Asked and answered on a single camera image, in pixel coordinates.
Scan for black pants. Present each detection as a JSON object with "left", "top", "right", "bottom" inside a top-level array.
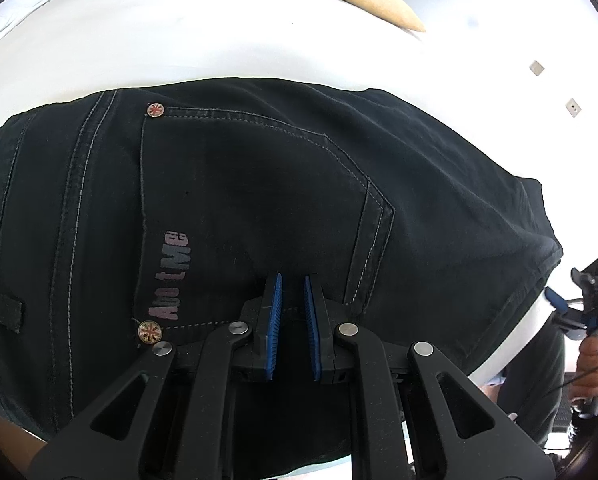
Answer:
[{"left": 0, "top": 77, "right": 564, "bottom": 463}]

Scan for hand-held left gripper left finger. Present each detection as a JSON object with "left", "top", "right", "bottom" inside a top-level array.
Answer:
[{"left": 26, "top": 272, "right": 284, "bottom": 480}]

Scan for thin black cable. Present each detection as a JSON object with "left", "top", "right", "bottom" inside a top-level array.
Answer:
[{"left": 559, "top": 352, "right": 598, "bottom": 393}]

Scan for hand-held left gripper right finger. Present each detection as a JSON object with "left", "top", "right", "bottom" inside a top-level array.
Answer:
[{"left": 304, "top": 274, "right": 557, "bottom": 480}]

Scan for person's right hand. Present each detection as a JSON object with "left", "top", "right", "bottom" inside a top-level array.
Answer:
[{"left": 575, "top": 334, "right": 598, "bottom": 407}]

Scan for white bed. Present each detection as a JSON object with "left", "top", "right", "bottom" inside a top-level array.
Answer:
[{"left": 0, "top": 0, "right": 554, "bottom": 391}]

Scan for person's grey trouser leg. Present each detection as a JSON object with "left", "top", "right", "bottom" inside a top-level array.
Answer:
[{"left": 498, "top": 320, "right": 568, "bottom": 453}]

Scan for yellow pillow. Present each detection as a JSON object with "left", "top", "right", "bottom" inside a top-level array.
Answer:
[{"left": 325, "top": 0, "right": 426, "bottom": 33}]

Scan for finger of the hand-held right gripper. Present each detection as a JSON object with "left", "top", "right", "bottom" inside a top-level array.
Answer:
[
  {"left": 554, "top": 316, "right": 590, "bottom": 343},
  {"left": 544, "top": 287, "right": 582, "bottom": 317}
]

